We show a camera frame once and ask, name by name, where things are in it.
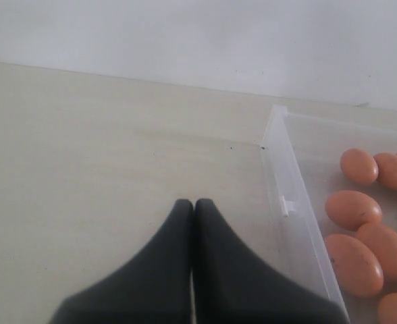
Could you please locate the clear plastic container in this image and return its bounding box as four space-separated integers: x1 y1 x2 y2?
261 106 397 323

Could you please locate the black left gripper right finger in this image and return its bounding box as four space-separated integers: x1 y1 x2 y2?
192 198 348 323

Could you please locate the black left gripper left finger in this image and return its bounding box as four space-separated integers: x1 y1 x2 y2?
50 199 194 323

